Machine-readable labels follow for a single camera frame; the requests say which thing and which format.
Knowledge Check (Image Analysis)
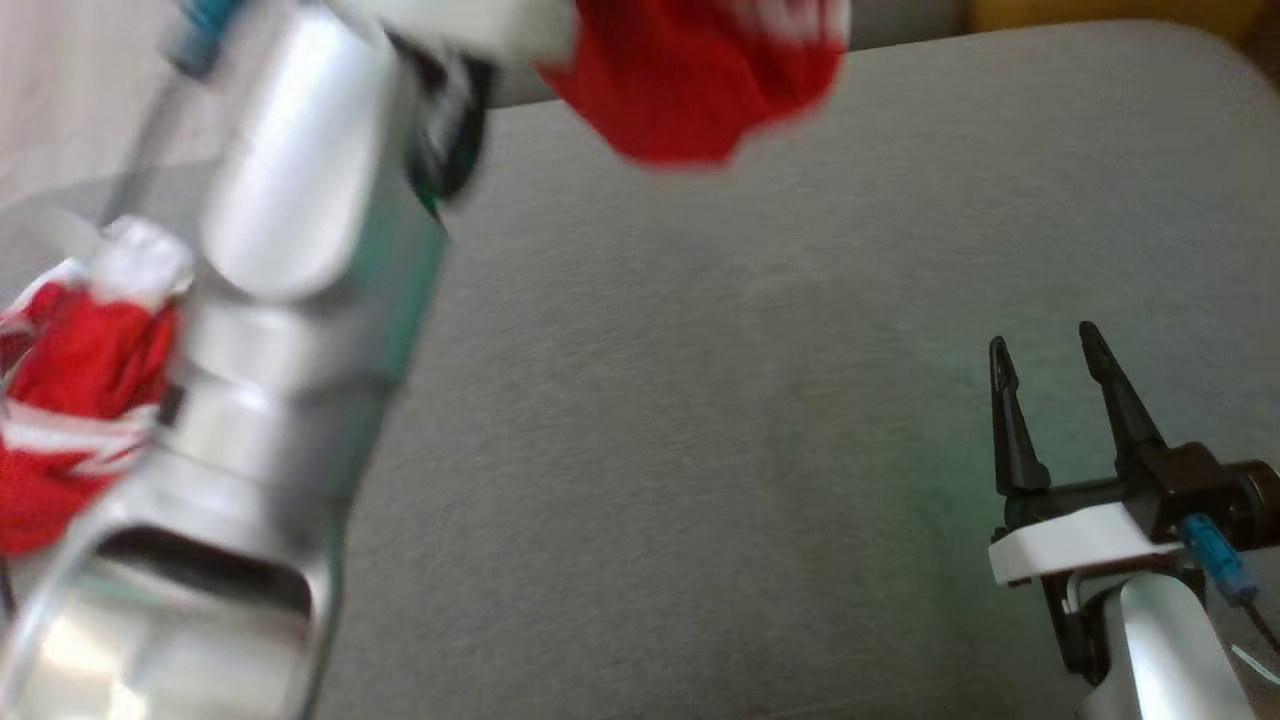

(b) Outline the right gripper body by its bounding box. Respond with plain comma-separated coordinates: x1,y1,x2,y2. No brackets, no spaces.
988,445,1280,681

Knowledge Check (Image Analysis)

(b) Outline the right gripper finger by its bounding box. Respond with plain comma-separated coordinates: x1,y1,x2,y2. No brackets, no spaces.
988,337,1052,497
1078,321,1167,472

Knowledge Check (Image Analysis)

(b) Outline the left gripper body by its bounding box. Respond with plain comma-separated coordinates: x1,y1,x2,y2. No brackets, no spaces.
330,0,577,207

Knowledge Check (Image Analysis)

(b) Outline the plain red garment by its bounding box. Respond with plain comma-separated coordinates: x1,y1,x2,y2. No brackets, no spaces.
535,0,851,166

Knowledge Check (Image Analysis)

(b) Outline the red and white basketball jersey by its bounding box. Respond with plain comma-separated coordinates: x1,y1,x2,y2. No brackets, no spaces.
0,215,196,556

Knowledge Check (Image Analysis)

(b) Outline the large grey sofa seat cushion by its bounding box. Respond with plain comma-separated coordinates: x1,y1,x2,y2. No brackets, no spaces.
0,20,1280,720

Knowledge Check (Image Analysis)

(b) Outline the yellow sofa backrest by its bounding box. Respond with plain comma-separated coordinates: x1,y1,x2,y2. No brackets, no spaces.
968,0,1273,43

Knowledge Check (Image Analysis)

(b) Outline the blue cable connector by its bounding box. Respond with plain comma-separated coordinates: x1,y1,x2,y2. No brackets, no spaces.
165,0,243,79
1180,514,1257,603

